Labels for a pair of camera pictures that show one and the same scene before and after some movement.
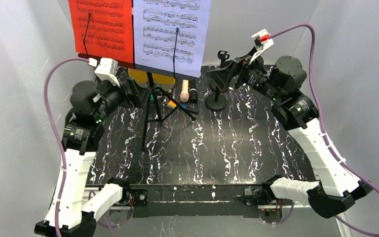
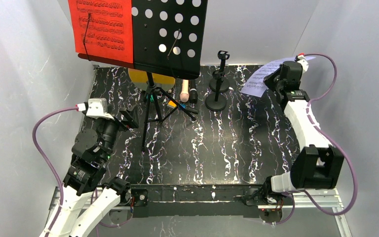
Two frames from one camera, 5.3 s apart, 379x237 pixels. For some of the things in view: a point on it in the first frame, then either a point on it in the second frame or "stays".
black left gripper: [127, 88] → [126, 118]
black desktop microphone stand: [216, 101] stays
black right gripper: [240, 72] → [275, 80]
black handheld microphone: [193, 93] stays
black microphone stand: [223, 56] stays
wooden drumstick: [184, 95] stays
